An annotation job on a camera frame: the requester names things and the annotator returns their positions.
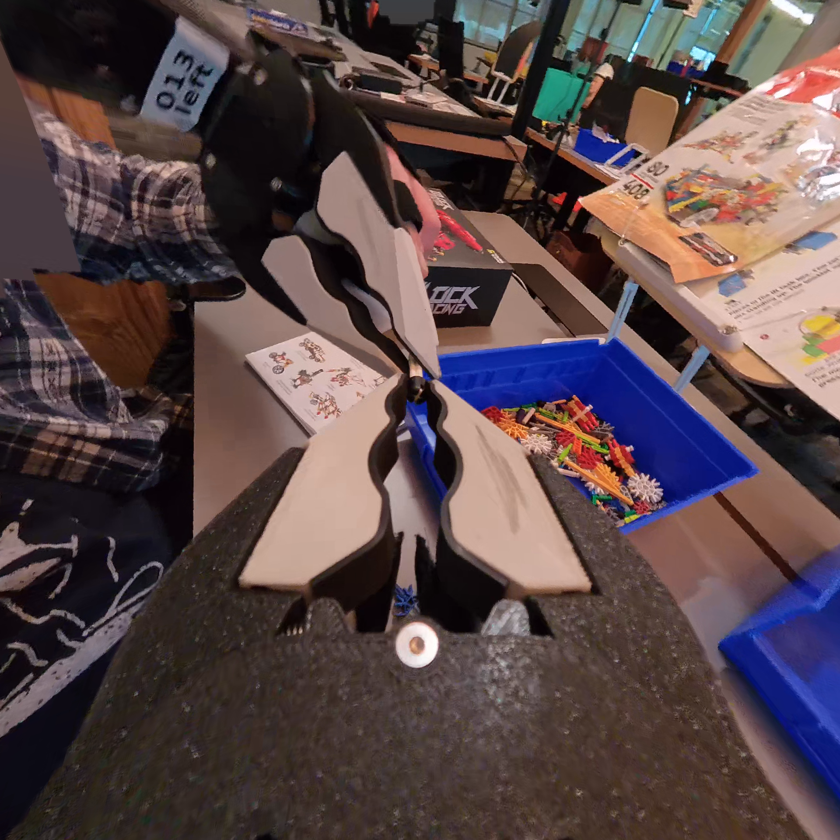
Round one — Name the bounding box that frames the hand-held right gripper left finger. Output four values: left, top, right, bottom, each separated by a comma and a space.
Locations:
239, 381, 405, 594

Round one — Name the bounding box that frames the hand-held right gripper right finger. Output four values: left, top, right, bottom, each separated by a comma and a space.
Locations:
431, 381, 594, 598

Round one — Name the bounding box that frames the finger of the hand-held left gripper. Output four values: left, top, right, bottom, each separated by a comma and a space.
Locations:
315, 151, 443, 382
262, 234, 410, 378

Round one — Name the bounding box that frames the pile of colourful toy pieces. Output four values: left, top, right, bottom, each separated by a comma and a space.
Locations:
482, 397, 666, 526

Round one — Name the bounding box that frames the blue bin with white label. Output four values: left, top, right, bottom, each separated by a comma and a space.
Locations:
405, 338, 760, 532

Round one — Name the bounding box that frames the person's left forearm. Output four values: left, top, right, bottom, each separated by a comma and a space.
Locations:
27, 99, 244, 283

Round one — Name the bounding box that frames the person's left hand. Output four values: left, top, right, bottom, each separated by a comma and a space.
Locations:
394, 178, 445, 277

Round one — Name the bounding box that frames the toy instruction sheet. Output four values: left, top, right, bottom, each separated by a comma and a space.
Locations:
245, 332, 392, 437

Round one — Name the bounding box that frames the black toy box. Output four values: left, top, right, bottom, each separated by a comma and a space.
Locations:
420, 184, 513, 329

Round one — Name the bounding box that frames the black monitor stand base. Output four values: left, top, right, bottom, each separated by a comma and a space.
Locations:
168, 273, 248, 307

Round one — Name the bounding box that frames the long wooden desk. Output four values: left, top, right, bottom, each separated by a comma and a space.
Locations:
348, 86, 529, 165

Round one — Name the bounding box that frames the black flat pad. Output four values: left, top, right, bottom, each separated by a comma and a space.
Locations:
510, 263, 618, 340

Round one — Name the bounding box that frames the person's dark printed shirt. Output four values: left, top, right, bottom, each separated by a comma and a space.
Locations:
0, 473, 191, 788

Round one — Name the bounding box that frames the person's plaid shirt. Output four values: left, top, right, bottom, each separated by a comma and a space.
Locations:
0, 276, 172, 493

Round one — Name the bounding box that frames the beige chair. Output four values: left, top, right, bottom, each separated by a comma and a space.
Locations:
624, 86, 681, 158

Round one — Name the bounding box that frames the blue plastic bin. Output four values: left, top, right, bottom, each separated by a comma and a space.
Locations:
718, 545, 840, 802

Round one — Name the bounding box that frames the cardboard poster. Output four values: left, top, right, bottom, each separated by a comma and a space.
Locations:
578, 92, 840, 283

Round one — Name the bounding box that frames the red toy packet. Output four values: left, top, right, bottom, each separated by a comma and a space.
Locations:
759, 59, 840, 112

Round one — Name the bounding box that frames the black metal post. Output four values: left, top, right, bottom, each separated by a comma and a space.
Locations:
510, 0, 574, 139

